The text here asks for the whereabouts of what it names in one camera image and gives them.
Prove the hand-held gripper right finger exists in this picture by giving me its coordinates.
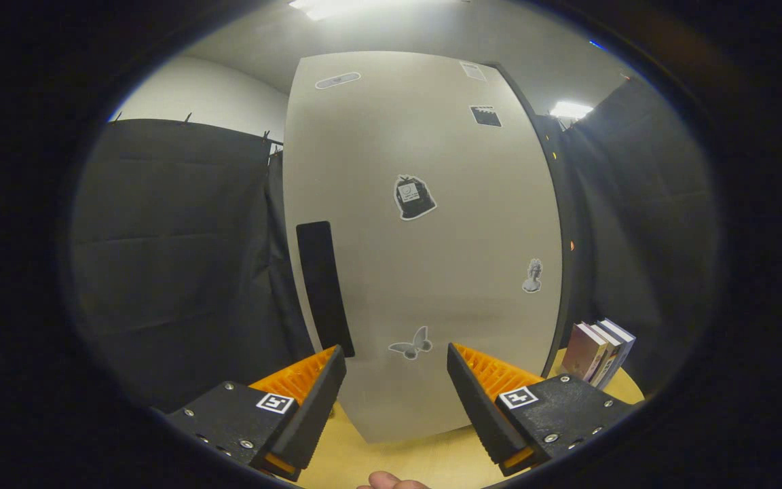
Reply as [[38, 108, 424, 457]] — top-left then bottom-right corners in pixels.
[[445, 342, 639, 477]]

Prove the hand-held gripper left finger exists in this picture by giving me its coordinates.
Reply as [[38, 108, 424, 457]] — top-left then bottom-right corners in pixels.
[[166, 344, 348, 482]]

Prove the black door handle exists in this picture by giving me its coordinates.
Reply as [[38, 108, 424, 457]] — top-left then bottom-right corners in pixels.
[[295, 221, 356, 359]]

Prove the beige cabinet door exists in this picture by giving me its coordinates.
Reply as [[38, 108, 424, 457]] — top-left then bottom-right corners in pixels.
[[283, 51, 563, 444]]

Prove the white cover book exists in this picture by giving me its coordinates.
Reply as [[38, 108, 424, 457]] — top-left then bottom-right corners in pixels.
[[588, 322, 624, 386]]

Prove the black backdrop cloth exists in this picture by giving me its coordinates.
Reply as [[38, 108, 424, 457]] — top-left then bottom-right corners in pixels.
[[69, 76, 721, 412]]

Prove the ceiling light panel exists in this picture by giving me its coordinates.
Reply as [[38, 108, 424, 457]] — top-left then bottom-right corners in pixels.
[[550, 101, 595, 120], [288, 0, 371, 21]]

